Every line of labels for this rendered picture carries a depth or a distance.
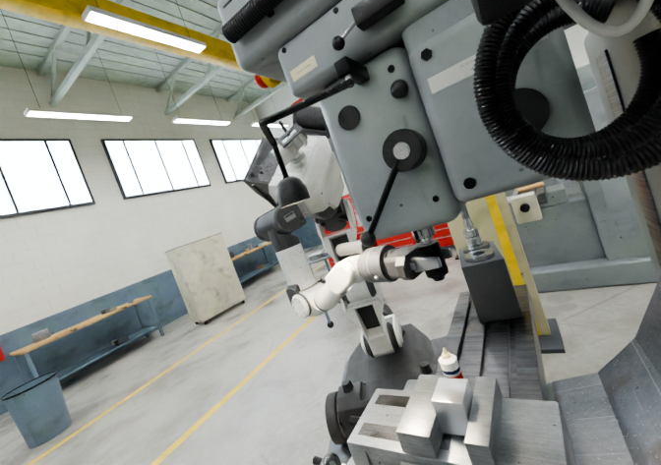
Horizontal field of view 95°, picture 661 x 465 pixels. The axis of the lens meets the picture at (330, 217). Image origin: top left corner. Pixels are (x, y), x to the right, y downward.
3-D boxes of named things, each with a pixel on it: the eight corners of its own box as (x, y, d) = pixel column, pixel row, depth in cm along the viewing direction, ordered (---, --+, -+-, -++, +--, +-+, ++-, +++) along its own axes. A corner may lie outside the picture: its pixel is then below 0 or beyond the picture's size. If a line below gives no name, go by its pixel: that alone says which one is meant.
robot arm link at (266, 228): (267, 256, 104) (252, 218, 104) (286, 247, 110) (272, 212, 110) (284, 250, 96) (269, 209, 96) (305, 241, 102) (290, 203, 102)
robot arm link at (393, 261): (397, 251, 62) (356, 256, 71) (412, 294, 63) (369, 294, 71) (426, 231, 71) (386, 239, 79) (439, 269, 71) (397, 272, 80)
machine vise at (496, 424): (357, 474, 58) (338, 423, 58) (386, 415, 71) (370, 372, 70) (587, 536, 39) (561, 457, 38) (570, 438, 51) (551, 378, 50)
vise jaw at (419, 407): (402, 452, 51) (394, 432, 51) (425, 390, 64) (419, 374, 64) (437, 459, 48) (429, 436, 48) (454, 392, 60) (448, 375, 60)
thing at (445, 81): (455, 206, 48) (401, 49, 47) (470, 187, 69) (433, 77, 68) (611, 164, 38) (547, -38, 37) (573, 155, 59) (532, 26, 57)
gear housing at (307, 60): (289, 99, 59) (271, 49, 58) (345, 109, 79) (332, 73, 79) (470, -18, 41) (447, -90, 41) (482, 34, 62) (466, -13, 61)
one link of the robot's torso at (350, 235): (347, 300, 149) (317, 210, 151) (381, 290, 146) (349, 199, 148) (342, 310, 134) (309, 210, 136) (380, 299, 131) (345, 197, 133)
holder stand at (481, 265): (480, 323, 94) (459, 263, 93) (473, 295, 114) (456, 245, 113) (523, 317, 89) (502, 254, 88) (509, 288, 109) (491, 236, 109)
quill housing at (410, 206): (363, 247, 60) (308, 91, 59) (395, 222, 78) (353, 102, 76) (463, 222, 50) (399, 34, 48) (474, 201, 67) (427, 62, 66)
